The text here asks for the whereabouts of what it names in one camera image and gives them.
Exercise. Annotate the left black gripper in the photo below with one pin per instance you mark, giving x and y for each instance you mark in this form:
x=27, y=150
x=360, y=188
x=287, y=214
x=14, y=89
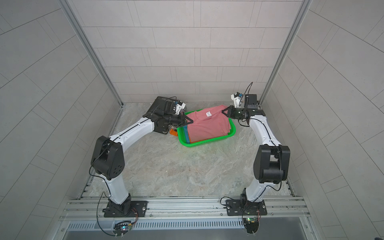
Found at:
x=186, y=117

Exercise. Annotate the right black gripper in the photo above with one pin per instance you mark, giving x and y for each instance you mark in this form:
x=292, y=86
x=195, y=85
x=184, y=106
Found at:
x=231, y=111

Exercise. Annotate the green plastic basket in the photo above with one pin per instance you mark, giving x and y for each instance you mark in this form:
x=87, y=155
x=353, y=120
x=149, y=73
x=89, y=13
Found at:
x=182, y=135

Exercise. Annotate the pink t-shirt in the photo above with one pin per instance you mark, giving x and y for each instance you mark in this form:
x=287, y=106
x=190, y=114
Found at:
x=208, y=123

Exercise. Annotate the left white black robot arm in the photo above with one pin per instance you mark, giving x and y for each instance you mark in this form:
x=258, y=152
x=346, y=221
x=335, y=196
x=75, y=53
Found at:
x=108, y=159

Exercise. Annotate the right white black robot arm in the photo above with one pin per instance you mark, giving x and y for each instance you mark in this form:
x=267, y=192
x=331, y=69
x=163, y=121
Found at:
x=271, y=163

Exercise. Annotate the small orange object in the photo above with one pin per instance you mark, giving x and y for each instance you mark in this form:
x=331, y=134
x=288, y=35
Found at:
x=173, y=132

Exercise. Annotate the black hard case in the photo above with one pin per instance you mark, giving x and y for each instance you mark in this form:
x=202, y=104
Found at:
x=160, y=112

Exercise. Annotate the right green circuit board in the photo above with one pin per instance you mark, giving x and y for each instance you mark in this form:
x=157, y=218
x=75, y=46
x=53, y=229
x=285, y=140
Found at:
x=251, y=225

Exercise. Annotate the green circuit board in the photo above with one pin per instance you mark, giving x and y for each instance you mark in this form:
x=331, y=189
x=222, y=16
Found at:
x=251, y=225
x=121, y=228

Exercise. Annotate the left green circuit board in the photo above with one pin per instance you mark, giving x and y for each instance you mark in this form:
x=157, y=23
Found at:
x=121, y=228

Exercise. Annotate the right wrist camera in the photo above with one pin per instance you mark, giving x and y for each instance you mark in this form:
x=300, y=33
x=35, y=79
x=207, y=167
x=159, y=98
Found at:
x=237, y=99

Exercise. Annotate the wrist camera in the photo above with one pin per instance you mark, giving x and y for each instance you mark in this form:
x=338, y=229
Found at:
x=180, y=107
x=237, y=99

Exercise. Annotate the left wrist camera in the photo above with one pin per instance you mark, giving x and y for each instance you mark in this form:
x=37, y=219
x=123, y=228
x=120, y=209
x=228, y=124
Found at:
x=180, y=107

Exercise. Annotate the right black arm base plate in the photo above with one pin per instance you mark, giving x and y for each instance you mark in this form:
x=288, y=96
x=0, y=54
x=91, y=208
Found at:
x=236, y=208

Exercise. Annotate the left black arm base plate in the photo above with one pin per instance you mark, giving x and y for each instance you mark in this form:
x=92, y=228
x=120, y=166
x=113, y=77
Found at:
x=127, y=209

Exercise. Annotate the aluminium mounting rail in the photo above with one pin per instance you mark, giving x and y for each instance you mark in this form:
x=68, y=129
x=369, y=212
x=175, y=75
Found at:
x=183, y=208

